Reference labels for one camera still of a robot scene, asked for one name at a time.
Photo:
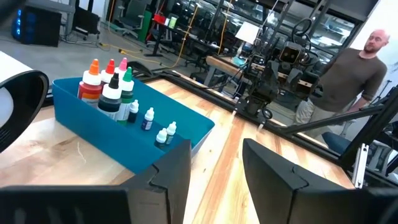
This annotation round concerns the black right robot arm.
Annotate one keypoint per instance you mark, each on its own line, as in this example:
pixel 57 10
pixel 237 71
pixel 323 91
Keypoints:
pixel 264 87

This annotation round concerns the black aluminium table rail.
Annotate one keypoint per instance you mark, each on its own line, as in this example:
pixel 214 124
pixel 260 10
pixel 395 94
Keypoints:
pixel 202 95

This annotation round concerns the blue plastic bin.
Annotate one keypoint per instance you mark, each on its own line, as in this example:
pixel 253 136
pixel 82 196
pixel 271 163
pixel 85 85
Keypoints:
pixel 109 140

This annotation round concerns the person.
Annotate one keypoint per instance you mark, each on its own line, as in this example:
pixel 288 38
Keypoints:
pixel 342 81

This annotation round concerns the black computer tower blue lights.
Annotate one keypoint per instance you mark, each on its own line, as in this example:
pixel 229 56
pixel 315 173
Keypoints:
pixel 37 26

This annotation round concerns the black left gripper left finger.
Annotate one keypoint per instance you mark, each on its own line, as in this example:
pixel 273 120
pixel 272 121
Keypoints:
pixel 93 205

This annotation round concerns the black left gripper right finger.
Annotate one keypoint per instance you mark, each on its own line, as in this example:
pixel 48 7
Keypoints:
pixel 295 199

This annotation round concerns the white cylindrical lamp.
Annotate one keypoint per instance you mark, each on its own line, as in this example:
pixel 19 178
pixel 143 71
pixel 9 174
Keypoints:
pixel 25 102

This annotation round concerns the small white-capped food coloring bottle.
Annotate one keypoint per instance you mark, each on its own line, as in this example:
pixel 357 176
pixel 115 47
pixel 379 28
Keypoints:
pixel 161 137

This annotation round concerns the orange-capped food coloring bottle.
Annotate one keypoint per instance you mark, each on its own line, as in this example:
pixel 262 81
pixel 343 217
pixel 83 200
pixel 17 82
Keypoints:
pixel 90 90

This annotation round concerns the red-capped food coloring bottle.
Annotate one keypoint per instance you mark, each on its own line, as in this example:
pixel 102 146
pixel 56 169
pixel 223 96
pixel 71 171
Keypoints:
pixel 109 73

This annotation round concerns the black curved floor base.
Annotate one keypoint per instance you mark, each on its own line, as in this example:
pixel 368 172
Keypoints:
pixel 140 68

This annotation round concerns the black office desk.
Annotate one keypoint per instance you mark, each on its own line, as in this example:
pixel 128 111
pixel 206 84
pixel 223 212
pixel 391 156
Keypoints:
pixel 174 34

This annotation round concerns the pink-capped food coloring bottle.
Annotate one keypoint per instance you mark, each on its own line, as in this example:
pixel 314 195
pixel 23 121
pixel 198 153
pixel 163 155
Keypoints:
pixel 122 67

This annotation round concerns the black-capped food coloring bottle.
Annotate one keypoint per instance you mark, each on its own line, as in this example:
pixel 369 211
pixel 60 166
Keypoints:
pixel 109 99

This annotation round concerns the wooden workbench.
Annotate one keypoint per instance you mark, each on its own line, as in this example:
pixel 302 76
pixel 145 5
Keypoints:
pixel 224 63

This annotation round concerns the white board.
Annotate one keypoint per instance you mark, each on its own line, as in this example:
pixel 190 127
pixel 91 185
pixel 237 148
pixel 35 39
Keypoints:
pixel 247 32

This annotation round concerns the black frame post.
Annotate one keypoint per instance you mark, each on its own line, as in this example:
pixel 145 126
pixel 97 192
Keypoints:
pixel 370 130

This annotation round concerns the red box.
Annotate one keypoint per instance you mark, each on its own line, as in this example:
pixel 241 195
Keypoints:
pixel 159 18

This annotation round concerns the silver aluminium bracket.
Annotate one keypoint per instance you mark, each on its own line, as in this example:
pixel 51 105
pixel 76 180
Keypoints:
pixel 360 165

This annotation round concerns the black diagonal frame strut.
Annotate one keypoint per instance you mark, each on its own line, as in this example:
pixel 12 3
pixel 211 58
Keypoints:
pixel 335 119

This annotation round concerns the black office chair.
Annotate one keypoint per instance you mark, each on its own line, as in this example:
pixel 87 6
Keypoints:
pixel 132 15

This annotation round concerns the small green food coloring bottle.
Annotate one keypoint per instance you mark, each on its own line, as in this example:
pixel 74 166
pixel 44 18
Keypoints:
pixel 170 132

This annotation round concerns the small purple food coloring bottle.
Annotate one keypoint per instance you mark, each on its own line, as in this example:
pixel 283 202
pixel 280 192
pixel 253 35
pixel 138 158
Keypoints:
pixel 147 121

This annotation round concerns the green-capped food coloring bottle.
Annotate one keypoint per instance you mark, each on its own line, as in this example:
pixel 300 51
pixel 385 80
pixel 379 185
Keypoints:
pixel 127 93

